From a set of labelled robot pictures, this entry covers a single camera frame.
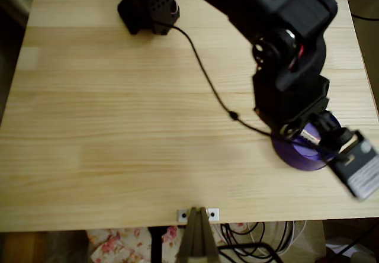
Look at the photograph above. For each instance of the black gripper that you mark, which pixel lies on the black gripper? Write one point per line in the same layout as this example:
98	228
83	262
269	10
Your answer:
291	112

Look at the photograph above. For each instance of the white candy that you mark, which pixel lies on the white candy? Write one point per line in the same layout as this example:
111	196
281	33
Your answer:
309	137

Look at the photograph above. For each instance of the purple bowl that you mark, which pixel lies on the purple bowl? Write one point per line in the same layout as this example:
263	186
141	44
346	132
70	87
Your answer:
296	159

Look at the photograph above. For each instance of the white paper sheet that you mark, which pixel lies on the white paper sheet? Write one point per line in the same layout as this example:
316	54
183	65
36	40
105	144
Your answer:
340	249

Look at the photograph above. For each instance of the floral cloth with pink roses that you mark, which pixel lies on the floral cloth with pink roses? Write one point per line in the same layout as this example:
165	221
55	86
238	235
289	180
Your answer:
118	243

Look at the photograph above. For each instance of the black camera box with label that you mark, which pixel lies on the black camera box with label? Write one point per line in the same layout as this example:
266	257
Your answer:
361	171

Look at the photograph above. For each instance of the silver metal bracket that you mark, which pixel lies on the silver metal bracket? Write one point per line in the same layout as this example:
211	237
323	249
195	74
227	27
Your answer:
213	214

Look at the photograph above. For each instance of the olive camera stand pole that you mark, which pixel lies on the olive camera stand pole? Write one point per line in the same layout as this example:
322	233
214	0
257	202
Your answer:
197	236

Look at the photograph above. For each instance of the black stand post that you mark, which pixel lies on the black stand post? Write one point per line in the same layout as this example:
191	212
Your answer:
156	245

